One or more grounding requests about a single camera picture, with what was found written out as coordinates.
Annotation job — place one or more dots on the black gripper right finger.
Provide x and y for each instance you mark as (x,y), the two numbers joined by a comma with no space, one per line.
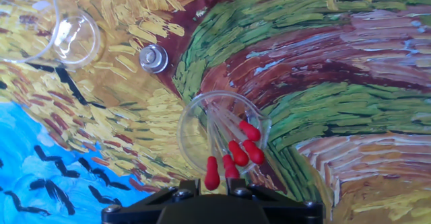
(286,210)

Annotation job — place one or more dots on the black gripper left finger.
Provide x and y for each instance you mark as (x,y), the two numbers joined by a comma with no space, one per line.
(144,207)

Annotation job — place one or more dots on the glass beaker holding droppers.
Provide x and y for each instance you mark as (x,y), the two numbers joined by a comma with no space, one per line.
(192,133)

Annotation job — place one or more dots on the Van Gogh print tablecloth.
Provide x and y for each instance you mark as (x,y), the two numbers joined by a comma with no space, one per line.
(336,82)

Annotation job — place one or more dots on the clear glass bottle stopper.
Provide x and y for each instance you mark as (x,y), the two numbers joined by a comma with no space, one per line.
(153,58)

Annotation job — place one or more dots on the empty clear glass beaker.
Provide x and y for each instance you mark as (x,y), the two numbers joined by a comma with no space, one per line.
(77,37)

